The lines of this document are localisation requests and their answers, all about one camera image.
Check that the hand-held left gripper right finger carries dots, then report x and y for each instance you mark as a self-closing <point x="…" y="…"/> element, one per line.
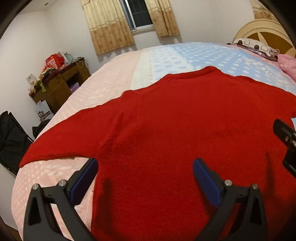
<point x="207" y="180"/>

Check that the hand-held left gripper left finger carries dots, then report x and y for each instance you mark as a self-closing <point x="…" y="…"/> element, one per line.
<point x="86" y="176"/>

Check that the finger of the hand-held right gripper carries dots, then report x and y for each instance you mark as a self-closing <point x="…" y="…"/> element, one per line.
<point x="283" y="132"/>

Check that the red knitted sweater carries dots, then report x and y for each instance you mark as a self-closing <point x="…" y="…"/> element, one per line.
<point x="173" y="127"/>

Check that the black jacket pile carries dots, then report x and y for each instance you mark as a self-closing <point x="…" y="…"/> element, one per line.
<point x="39" y="129"/>

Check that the pink pillow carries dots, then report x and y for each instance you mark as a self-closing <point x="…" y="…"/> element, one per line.
<point x="288" y="63"/>

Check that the white paper bag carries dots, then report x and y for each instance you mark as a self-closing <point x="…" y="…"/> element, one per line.
<point x="42" y="112"/>

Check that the black folding chair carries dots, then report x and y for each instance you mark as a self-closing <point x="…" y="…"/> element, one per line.
<point x="11" y="141"/>

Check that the stack of colourful boxes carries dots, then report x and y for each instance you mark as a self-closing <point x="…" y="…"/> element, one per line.
<point x="74" y="87"/>

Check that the patterned white pillow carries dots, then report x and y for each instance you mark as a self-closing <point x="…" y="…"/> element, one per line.
<point x="252" y="45"/>

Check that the brown wooden desk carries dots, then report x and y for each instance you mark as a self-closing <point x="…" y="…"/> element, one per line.
<point x="57" y="88"/>

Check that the cream wooden headboard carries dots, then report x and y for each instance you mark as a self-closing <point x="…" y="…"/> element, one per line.
<point x="266" y="34"/>

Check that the polka dot bed sheet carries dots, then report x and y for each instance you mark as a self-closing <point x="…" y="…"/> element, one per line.
<point x="115" y="76"/>

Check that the white card box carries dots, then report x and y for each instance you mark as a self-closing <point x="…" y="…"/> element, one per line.
<point x="31" y="81"/>

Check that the red gift box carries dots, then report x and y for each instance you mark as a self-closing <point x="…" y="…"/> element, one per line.
<point x="54" y="62"/>

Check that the beige curtain beside headboard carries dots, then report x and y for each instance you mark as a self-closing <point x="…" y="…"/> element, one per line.
<point x="262" y="10"/>

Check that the wide beige floral curtain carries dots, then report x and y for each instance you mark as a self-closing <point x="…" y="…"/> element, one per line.
<point x="108" y="25"/>

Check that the narrow beige floral curtain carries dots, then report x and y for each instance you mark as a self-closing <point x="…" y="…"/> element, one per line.
<point x="164" y="18"/>

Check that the window with grille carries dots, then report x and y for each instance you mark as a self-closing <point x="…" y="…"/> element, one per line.
<point x="138" y="14"/>

